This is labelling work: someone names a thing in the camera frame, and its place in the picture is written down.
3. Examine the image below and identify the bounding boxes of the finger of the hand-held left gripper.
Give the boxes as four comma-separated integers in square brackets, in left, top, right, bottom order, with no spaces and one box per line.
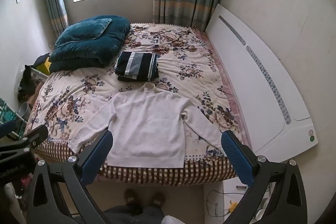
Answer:
[15,124,50,151]
[0,120,18,141]

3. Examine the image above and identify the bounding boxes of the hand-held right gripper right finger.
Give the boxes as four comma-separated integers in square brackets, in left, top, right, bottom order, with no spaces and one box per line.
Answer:
[221,131,308,224]

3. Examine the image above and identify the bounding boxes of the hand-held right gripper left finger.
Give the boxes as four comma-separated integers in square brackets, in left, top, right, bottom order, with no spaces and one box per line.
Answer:
[26,130,114,224]

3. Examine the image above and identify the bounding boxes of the white knit sweater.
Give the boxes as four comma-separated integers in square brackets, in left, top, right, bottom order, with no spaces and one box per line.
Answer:
[68,82,228,169]

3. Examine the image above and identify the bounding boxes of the folded dark striped clothes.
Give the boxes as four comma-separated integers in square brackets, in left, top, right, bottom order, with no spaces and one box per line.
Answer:
[115,51,160,83]

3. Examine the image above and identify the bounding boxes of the white bedside cabinet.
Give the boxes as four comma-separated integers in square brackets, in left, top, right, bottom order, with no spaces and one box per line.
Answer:
[204,176,277,224]

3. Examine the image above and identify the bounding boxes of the black cloth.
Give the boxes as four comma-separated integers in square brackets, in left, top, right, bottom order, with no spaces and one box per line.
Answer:
[17,64,38,103]

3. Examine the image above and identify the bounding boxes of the person's brown slipper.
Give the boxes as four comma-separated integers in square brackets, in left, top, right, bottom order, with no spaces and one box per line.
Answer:
[123,188,140,208]
[152,191,166,208]

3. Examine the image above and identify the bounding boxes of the white plastic basket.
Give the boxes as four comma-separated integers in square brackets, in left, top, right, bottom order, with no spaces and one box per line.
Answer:
[29,67,49,82]

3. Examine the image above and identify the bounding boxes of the yellow toy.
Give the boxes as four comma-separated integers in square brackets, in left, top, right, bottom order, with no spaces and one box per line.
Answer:
[39,57,52,75]

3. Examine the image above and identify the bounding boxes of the white bed headboard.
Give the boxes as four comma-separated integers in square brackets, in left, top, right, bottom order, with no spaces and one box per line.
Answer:
[205,4,319,163]

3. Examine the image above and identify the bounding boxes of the floral bed blanket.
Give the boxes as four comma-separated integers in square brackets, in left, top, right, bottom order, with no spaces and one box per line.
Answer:
[24,22,253,183]

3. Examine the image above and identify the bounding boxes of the teal velvet quilt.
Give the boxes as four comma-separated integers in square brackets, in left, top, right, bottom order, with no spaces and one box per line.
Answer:
[49,15,131,74]

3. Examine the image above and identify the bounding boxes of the teal velvet pillow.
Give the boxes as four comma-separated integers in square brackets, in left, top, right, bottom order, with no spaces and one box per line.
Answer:
[55,18,112,47]

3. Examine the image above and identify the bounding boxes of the green wire rack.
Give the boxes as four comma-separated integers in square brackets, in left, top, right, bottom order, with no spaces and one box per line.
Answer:
[0,97,28,136]

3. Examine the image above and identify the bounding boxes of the black cable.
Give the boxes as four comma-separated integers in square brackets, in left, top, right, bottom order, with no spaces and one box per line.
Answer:
[206,189,231,216]

